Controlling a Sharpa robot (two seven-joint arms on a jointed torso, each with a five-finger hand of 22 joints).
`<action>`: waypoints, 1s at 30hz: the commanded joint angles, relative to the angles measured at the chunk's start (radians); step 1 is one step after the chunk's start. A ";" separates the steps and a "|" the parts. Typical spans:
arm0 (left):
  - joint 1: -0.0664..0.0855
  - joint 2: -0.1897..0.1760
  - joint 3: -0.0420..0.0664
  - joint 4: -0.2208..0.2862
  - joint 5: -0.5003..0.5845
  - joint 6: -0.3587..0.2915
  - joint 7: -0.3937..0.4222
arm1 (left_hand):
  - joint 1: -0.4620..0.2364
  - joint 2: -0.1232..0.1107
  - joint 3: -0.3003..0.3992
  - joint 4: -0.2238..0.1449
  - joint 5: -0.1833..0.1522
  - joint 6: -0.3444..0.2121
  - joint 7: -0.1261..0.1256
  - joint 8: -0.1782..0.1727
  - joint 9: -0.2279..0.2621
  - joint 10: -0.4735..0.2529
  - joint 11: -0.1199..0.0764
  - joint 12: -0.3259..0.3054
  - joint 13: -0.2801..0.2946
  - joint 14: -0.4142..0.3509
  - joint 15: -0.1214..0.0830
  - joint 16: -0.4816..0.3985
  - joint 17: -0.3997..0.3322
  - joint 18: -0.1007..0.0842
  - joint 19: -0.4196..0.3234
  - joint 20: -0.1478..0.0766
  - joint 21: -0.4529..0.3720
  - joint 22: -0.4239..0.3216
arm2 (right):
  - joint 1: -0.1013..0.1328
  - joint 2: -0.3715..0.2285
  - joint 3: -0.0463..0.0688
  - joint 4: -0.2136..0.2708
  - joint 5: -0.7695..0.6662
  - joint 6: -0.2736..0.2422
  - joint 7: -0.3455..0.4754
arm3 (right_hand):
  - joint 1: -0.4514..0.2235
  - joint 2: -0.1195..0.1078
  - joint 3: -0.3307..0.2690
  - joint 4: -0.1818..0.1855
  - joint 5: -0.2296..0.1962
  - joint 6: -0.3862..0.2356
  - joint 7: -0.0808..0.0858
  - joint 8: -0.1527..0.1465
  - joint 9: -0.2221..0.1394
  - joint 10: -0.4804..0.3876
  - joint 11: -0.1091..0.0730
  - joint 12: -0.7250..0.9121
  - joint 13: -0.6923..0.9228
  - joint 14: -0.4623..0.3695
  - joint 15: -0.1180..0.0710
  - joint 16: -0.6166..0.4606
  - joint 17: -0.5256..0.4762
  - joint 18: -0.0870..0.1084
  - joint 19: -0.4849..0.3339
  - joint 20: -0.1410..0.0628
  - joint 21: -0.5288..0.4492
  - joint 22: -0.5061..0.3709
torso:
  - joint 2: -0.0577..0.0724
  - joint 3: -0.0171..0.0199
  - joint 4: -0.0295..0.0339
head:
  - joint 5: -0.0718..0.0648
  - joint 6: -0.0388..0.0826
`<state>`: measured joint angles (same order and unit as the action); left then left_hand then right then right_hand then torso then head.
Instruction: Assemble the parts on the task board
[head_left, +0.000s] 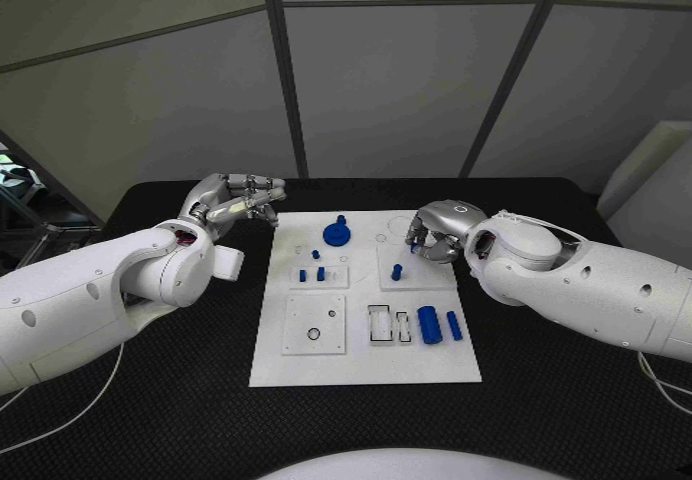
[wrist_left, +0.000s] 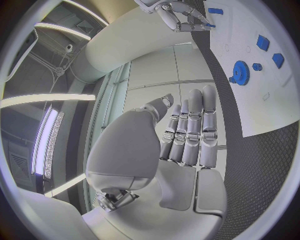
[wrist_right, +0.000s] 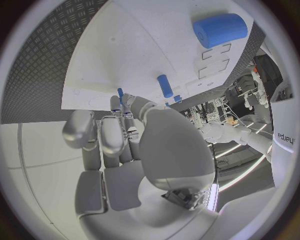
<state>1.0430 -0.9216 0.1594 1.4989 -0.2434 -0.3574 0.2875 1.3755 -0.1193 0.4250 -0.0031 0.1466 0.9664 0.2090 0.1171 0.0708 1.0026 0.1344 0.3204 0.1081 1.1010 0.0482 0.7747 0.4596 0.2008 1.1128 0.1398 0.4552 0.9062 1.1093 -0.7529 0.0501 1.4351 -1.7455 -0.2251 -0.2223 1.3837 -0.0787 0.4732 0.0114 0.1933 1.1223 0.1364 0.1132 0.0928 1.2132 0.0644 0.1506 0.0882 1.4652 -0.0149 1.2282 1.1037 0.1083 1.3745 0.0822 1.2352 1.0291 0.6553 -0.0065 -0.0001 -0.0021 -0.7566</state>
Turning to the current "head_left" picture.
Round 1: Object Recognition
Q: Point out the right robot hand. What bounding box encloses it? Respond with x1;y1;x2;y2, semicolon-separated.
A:
404;199;489;265

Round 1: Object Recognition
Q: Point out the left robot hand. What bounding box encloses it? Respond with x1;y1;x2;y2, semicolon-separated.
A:
176;172;288;243

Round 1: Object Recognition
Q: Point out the white task board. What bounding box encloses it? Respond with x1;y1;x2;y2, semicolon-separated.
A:
248;209;483;388

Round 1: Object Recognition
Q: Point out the blue gear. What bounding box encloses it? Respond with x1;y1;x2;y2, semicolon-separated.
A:
321;214;353;248

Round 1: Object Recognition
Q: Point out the large blue cylinder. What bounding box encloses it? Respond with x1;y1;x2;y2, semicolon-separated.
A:
415;305;444;345

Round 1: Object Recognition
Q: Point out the metal rack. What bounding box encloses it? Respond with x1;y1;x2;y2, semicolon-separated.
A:
0;129;105;269

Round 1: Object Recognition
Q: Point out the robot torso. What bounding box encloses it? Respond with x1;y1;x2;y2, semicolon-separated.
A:
257;447;574;480

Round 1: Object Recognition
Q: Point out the white cable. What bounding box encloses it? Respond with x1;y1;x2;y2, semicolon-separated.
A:
0;341;125;455
496;209;582;244
636;351;692;411

